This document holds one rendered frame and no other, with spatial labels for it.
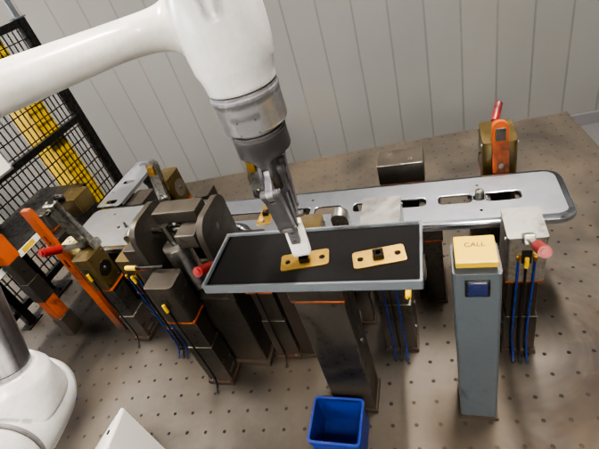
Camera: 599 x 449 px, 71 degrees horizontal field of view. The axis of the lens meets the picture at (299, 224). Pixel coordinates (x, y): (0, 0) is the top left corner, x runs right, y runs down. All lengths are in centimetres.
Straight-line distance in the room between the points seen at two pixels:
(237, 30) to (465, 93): 261
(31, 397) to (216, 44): 79
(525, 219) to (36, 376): 100
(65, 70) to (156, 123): 266
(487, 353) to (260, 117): 57
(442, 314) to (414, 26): 199
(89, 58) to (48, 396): 69
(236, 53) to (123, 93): 281
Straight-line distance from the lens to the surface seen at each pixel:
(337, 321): 79
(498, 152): 114
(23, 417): 105
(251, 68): 51
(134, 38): 68
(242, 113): 53
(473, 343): 82
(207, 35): 50
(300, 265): 71
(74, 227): 123
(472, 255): 68
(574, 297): 126
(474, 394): 96
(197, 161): 335
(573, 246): 139
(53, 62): 65
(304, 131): 305
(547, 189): 108
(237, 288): 72
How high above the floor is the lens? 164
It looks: 37 degrees down
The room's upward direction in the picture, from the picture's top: 19 degrees counter-clockwise
